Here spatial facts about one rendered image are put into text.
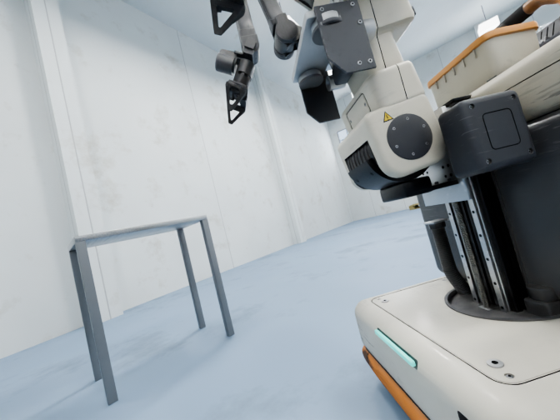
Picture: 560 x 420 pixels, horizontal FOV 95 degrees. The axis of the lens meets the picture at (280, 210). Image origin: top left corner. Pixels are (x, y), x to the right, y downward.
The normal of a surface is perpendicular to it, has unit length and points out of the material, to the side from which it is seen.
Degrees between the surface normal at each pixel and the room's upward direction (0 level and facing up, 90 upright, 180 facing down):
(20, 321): 90
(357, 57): 90
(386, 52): 90
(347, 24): 90
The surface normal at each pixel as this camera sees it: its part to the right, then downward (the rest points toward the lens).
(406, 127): 0.07, -0.09
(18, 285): 0.79, -0.24
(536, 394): -0.22, -0.95
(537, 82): -0.97, 0.24
